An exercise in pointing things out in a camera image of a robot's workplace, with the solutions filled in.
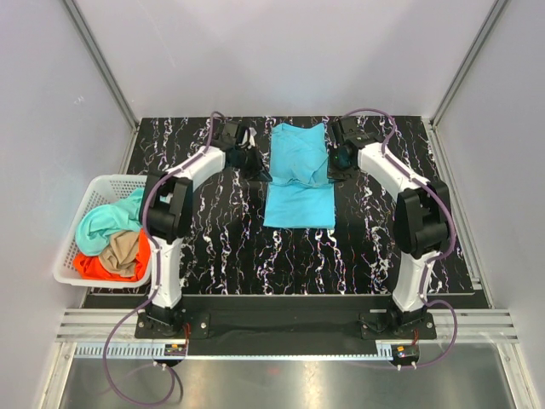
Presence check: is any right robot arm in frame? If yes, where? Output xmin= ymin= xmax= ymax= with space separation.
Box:
xmin=328 ymin=116 xmax=456 ymax=335

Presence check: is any beige t shirt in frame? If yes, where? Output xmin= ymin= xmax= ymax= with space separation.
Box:
xmin=99 ymin=231 xmax=140 ymax=279

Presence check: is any bright blue t shirt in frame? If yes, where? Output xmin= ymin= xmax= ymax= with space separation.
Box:
xmin=264 ymin=123 xmax=336 ymax=229

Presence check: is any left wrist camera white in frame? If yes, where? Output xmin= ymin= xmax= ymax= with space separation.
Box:
xmin=242 ymin=127 xmax=256 ymax=149

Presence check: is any left aluminium frame post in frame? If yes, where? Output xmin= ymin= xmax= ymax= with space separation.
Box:
xmin=60 ymin=0 xmax=140 ymax=131

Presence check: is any aluminium frame post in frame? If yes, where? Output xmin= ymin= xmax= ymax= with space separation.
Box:
xmin=430 ymin=0 xmax=510 ymax=128
xmin=60 ymin=0 xmax=140 ymax=131

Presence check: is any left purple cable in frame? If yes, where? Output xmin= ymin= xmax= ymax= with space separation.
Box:
xmin=103 ymin=110 xmax=227 ymax=404

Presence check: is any right aluminium frame post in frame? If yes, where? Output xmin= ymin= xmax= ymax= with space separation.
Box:
xmin=430 ymin=0 xmax=510 ymax=128

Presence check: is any white plastic laundry basket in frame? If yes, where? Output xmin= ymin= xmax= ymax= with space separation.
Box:
xmin=53 ymin=175 xmax=152 ymax=289

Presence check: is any orange t shirt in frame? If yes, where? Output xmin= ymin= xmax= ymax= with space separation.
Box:
xmin=72 ymin=230 xmax=151 ymax=282

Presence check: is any left small connector board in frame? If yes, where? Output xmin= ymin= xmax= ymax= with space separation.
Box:
xmin=164 ymin=343 xmax=188 ymax=357

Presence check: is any small connector board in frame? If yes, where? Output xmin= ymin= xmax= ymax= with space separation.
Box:
xmin=393 ymin=344 xmax=420 ymax=361
xmin=164 ymin=343 xmax=188 ymax=357

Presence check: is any teal green t shirt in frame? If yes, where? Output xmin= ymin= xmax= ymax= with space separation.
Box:
xmin=75 ymin=187 xmax=144 ymax=256

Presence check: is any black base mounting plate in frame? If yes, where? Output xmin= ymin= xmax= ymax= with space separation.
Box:
xmin=83 ymin=292 xmax=491 ymax=357

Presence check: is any aluminium front rail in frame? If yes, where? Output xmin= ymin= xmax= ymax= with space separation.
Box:
xmin=55 ymin=309 xmax=518 ymax=361

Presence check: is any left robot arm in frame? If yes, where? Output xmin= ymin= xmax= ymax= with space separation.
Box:
xmin=140 ymin=121 xmax=272 ymax=331

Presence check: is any right small connector board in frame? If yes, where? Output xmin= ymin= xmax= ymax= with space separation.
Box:
xmin=393 ymin=344 xmax=420 ymax=361

